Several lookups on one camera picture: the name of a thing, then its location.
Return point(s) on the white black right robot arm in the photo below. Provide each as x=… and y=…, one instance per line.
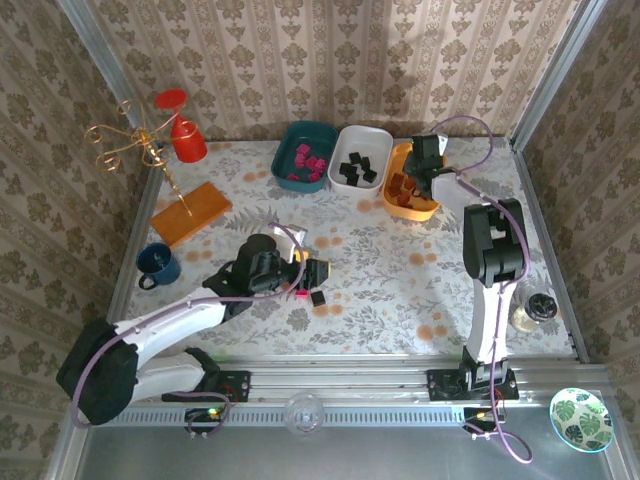
x=492, y=240

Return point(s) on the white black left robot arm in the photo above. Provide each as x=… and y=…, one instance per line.
x=170, y=320

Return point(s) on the orange plastic container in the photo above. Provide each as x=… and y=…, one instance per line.
x=400, y=212

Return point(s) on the white plastic container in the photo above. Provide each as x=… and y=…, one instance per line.
x=370, y=142

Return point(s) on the floral table cloth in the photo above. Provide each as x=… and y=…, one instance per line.
x=380, y=320

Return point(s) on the dark blue mug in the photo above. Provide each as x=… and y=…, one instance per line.
x=159, y=262

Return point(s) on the teal plastic container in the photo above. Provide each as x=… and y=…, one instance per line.
x=285, y=150

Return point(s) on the clear glass ball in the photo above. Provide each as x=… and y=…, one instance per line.
x=303, y=412

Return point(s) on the red plastic goblet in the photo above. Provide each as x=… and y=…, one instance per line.
x=189, y=142

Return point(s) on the glass jar black lid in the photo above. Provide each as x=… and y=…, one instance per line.
x=532, y=312

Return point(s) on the leaf pattern bowl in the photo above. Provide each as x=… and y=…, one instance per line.
x=582, y=420

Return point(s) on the aluminium front rail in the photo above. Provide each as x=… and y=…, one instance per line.
x=340, y=380

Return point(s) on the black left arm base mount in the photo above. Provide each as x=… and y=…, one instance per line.
x=240, y=382

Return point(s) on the aluminium table side rail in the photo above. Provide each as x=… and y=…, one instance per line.
x=545, y=235
x=117, y=300

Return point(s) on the aluminium frame post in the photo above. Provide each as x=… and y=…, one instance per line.
x=555, y=65
x=100, y=55

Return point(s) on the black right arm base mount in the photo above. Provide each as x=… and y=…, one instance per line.
x=440, y=385

